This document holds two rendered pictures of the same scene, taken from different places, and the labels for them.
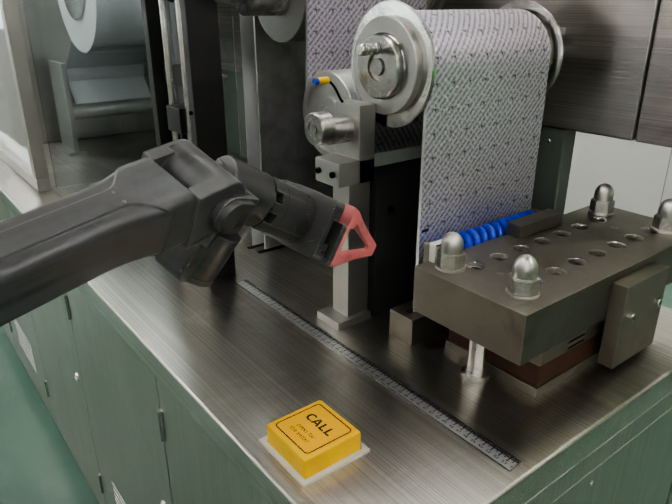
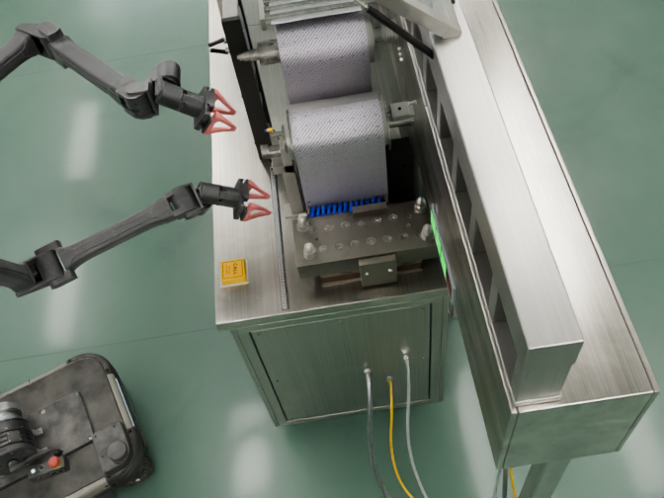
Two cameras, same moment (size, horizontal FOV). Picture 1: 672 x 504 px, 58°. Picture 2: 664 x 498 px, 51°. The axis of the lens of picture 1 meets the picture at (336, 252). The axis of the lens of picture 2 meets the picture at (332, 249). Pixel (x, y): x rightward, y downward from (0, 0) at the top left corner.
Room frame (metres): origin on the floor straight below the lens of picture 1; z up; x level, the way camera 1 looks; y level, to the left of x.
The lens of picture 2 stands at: (-0.21, -0.95, 2.57)
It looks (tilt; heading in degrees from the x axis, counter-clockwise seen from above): 55 degrees down; 40
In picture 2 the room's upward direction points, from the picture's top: 10 degrees counter-clockwise
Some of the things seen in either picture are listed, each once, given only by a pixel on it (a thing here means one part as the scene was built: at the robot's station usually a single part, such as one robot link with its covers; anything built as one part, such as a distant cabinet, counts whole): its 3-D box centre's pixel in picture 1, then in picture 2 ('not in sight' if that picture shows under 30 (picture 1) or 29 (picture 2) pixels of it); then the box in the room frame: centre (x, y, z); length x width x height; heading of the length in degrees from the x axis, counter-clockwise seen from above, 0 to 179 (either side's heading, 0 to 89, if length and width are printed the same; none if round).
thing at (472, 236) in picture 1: (488, 235); (347, 207); (0.78, -0.21, 1.03); 0.21 x 0.04 x 0.03; 128
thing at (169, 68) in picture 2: not in sight; (156, 87); (0.62, 0.19, 1.45); 0.12 x 0.11 x 0.09; 129
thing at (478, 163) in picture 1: (483, 172); (344, 182); (0.80, -0.20, 1.11); 0.23 x 0.01 x 0.18; 128
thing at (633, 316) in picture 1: (635, 315); (377, 272); (0.67, -0.37, 0.96); 0.10 x 0.03 x 0.11; 128
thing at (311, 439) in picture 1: (313, 437); (233, 271); (0.50, 0.02, 0.91); 0.07 x 0.07 x 0.02; 38
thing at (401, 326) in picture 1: (471, 298); not in sight; (0.80, -0.20, 0.92); 0.28 x 0.04 x 0.04; 128
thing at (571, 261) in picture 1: (566, 267); (367, 237); (0.73, -0.30, 1.00); 0.40 x 0.16 x 0.06; 128
